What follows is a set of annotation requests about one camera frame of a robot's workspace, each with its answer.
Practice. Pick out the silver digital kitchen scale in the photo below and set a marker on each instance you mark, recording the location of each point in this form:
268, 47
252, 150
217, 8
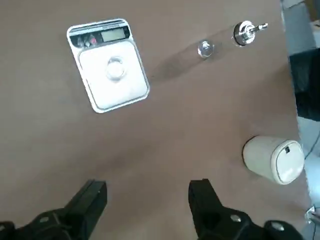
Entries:
100, 90

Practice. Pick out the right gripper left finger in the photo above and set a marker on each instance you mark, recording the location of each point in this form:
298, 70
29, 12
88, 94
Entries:
75, 220

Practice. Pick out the glass bottle with metal cap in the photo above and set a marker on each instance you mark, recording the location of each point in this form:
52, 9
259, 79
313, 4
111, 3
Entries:
243, 32

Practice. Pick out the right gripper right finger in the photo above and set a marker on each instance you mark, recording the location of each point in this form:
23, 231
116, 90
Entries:
215, 222

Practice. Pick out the white lidded trash can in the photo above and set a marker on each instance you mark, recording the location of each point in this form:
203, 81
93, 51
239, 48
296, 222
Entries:
262, 157

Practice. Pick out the small clear measuring cup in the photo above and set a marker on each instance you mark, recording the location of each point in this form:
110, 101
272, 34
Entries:
115, 70

